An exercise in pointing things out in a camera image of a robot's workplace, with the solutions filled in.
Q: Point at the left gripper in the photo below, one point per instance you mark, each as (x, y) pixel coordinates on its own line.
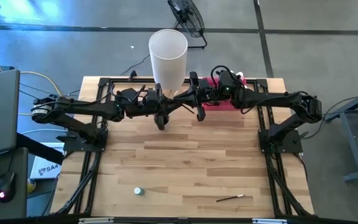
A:
(154, 101)

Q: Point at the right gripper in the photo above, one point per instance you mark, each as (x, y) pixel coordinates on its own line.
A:
(202, 93)

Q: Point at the pink plastic tray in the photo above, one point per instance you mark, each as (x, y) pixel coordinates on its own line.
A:
(222, 107)

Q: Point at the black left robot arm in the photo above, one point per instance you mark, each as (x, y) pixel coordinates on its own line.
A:
(79, 109)

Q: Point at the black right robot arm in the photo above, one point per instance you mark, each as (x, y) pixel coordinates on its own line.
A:
(275, 98)

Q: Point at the small teal paint bottle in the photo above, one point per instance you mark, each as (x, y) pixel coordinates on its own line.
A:
(139, 191)

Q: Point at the white table lamp wooden base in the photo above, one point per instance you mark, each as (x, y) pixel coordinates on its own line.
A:
(168, 62)

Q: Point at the black clamp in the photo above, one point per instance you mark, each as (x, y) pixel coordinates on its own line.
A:
(132, 75)

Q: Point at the black floor fan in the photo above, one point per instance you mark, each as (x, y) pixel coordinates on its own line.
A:
(186, 15)

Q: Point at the white cardboard box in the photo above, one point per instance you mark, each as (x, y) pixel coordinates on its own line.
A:
(42, 169)

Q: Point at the yellow round object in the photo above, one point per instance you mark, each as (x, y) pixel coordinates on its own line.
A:
(31, 186)

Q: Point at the grey side desk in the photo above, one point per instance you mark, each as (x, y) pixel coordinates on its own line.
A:
(19, 193)

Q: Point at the black computer mouse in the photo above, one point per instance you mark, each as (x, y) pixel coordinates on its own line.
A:
(5, 186)

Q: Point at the black aluminium table frame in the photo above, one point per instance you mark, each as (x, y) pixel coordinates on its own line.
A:
(123, 161)

